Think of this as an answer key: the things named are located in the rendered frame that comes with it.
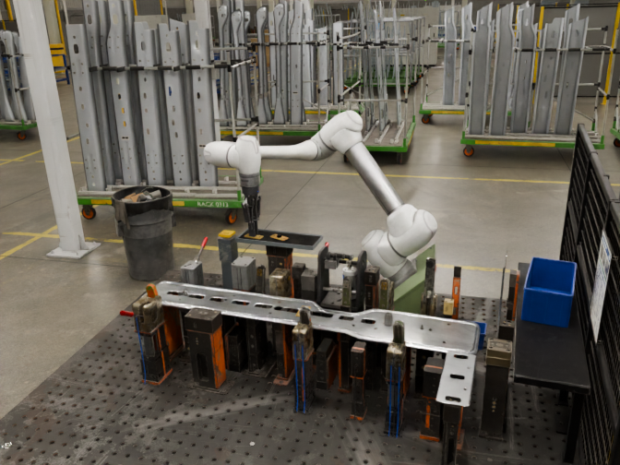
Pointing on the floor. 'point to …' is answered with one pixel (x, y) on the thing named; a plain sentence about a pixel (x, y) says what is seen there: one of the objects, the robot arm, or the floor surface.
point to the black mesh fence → (590, 217)
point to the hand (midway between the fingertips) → (253, 228)
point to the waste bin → (146, 229)
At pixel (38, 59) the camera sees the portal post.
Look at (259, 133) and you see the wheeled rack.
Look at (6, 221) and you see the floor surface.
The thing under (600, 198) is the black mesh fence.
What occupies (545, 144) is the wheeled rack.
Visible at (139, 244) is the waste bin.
